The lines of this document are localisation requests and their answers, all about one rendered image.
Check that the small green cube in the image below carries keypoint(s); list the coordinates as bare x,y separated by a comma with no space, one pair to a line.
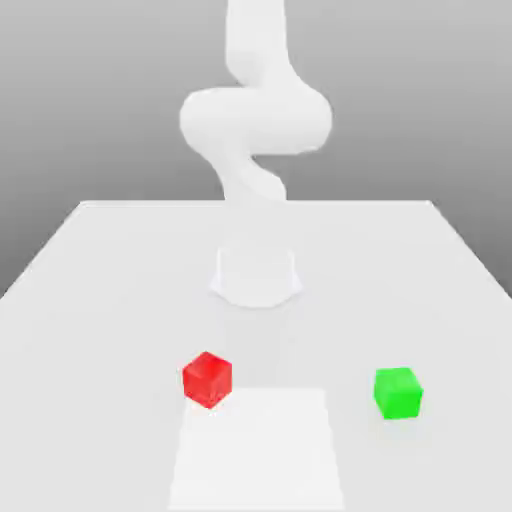
397,394

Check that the small red cube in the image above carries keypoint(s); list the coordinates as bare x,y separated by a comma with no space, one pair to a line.
207,380

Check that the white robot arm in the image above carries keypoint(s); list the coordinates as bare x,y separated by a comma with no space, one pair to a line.
256,116

